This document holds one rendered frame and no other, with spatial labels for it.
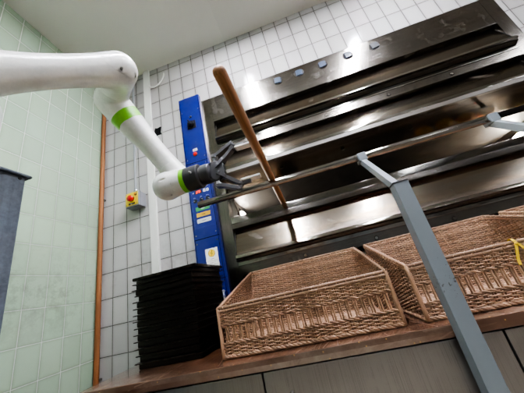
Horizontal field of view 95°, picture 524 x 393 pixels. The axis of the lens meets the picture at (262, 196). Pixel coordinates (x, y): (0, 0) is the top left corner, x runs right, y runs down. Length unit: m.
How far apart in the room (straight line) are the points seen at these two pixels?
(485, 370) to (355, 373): 0.27
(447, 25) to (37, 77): 2.07
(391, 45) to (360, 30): 0.24
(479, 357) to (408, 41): 1.70
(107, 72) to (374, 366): 1.18
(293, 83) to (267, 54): 0.35
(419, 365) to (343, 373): 0.18
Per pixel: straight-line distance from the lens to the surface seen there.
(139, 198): 1.72
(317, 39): 2.04
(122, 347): 1.74
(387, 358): 0.79
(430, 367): 0.82
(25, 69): 0.96
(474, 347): 0.78
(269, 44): 2.10
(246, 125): 0.70
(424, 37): 2.05
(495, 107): 1.81
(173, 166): 1.07
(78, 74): 1.01
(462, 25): 2.16
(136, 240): 1.73
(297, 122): 1.60
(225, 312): 0.88
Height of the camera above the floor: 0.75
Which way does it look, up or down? 21 degrees up
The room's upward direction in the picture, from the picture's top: 13 degrees counter-clockwise
